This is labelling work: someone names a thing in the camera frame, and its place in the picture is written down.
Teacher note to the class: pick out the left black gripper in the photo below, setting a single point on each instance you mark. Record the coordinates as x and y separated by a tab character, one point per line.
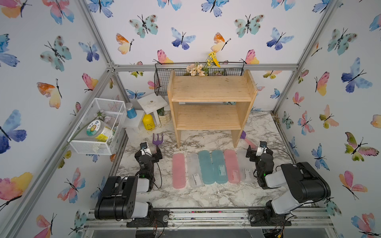
155	157

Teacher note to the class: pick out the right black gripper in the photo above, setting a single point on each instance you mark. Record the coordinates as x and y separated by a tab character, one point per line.
253	154

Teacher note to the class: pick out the clear pencil case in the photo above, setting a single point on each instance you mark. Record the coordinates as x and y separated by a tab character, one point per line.
194	171
246	167

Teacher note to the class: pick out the pink pencil case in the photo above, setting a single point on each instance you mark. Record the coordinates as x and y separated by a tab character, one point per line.
232	166
178	171

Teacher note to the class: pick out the teal pencil case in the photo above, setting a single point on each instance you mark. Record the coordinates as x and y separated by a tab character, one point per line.
206	167
219	167

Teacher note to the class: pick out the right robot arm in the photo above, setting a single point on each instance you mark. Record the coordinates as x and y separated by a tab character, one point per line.
304	183

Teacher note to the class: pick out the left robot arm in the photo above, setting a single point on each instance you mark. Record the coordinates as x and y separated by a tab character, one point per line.
118	199

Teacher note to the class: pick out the wooden two-tier shelf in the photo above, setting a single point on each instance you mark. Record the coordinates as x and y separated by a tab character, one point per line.
211	103

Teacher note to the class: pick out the purple garden fork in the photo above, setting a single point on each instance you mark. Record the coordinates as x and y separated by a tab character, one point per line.
157	139

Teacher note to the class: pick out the white step block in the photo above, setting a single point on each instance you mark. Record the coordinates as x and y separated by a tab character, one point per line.
133	128

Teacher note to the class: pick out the purple pink garden trowel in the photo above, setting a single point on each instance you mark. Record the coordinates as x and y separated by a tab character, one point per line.
250	143

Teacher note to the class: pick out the yellow bottle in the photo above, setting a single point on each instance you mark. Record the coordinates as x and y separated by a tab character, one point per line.
148	122

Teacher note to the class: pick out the small potted plant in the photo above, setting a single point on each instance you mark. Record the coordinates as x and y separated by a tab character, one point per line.
164	116

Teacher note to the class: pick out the blue tin can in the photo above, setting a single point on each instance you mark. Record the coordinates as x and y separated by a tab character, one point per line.
131	112

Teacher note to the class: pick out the white small stool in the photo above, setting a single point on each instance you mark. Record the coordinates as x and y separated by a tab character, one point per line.
151	103

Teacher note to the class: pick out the clear jar colourful lid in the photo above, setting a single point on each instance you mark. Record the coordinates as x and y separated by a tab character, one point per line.
99	130

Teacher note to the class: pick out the artificial flower bunch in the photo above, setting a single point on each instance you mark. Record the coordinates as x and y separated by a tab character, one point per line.
202	67

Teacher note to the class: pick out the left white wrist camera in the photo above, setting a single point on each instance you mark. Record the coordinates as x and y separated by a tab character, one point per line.
144	149

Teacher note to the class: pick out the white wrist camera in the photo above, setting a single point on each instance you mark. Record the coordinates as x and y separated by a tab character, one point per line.
144	149
262	148

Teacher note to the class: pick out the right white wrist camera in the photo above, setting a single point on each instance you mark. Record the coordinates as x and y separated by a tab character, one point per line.
262	148

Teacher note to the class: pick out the white mesh wall basket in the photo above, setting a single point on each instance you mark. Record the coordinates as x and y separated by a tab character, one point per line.
112	112

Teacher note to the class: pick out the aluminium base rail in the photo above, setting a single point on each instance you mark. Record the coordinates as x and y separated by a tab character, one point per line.
213	218

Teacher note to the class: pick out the black wire basket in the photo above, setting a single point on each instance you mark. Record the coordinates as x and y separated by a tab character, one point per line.
163	71

